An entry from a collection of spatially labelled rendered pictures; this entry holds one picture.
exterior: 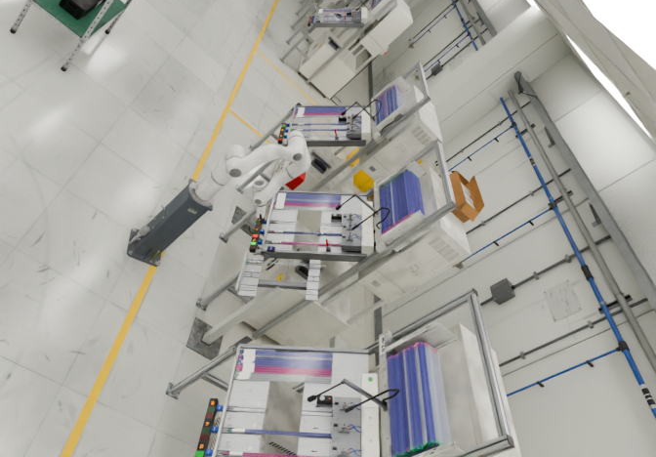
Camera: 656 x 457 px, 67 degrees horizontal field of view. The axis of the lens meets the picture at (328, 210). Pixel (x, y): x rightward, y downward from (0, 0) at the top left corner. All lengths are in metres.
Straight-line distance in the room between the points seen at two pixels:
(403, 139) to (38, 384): 3.22
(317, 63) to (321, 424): 5.93
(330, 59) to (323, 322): 4.67
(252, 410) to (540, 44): 4.97
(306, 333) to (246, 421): 1.47
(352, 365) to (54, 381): 1.59
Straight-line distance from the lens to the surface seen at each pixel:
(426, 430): 2.30
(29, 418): 3.06
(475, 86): 6.29
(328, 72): 7.75
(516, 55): 6.25
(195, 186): 3.31
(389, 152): 4.57
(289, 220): 3.64
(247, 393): 2.73
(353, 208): 3.75
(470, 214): 3.57
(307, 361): 2.79
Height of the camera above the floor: 2.75
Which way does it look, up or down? 28 degrees down
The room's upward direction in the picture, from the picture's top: 53 degrees clockwise
